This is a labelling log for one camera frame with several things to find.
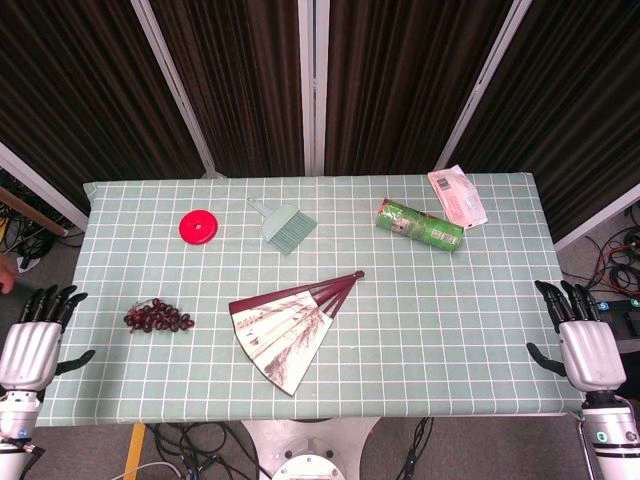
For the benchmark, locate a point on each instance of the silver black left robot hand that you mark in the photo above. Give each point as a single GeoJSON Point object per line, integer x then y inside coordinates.
{"type": "Point", "coordinates": [30, 350]}

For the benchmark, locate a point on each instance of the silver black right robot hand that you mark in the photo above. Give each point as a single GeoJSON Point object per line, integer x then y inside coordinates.
{"type": "Point", "coordinates": [592, 350]}

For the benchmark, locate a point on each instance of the maroon ribbed painted folding fan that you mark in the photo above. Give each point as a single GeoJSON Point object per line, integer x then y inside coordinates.
{"type": "Point", "coordinates": [285, 335]}

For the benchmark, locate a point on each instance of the dark red grape bunch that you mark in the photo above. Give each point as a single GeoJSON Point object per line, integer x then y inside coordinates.
{"type": "Point", "coordinates": [157, 316]}

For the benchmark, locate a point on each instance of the brown wooden bar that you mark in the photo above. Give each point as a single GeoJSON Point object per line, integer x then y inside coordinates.
{"type": "Point", "coordinates": [35, 212]}

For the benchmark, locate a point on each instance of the green white checked tablecloth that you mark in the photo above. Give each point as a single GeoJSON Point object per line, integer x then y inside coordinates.
{"type": "Point", "coordinates": [400, 325]}

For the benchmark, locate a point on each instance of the pink plastic snack packet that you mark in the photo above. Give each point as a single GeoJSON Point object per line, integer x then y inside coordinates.
{"type": "Point", "coordinates": [457, 196]}

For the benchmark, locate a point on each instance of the red round disc lid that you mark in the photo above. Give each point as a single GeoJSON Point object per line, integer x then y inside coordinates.
{"type": "Point", "coordinates": [199, 228]}

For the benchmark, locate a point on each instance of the green cylindrical snack can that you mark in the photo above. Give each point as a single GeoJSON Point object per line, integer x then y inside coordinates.
{"type": "Point", "coordinates": [420, 226]}

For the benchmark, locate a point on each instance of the dark pleated partition panel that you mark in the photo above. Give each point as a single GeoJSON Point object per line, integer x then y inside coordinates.
{"type": "Point", "coordinates": [395, 85]}
{"type": "Point", "coordinates": [575, 100]}
{"type": "Point", "coordinates": [240, 85]}
{"type": "Point", "coordinates": [65, 90]}

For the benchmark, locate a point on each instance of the teal small brush with dustpan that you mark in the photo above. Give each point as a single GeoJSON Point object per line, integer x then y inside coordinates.
{"type": "Point", "coordinates": [286, 231]}

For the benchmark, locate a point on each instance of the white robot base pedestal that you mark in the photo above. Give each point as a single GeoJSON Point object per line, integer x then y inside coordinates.
{"type": "Point", "coordinates": [307, 450]}

